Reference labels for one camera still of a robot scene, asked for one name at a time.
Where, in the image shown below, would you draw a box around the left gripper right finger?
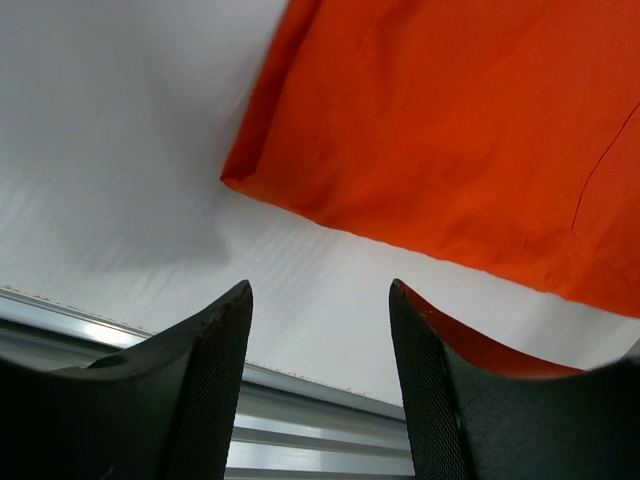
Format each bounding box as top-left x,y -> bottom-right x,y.
389,280 -> 639,479

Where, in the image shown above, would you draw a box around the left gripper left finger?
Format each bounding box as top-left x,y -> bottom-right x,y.
1,281 -> 253,479

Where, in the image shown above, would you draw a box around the aluminium front rail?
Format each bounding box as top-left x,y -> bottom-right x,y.
1,289 -> 414,479

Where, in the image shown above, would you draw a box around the orange shorts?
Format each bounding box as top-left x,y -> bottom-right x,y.
221,1 -> 639,317

